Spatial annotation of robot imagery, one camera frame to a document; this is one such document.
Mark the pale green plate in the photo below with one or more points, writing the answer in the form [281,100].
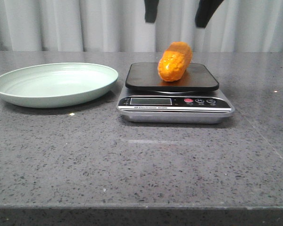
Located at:
[56,85]

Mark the orange corn cob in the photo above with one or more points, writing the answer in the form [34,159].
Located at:
[175,61]

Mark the white pleated curtain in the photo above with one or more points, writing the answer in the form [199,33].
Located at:
[120,26]

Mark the silver black kitchen scale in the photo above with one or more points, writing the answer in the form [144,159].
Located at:
[194,99]

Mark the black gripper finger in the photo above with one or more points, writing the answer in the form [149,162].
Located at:
[205,11]
[151,10]

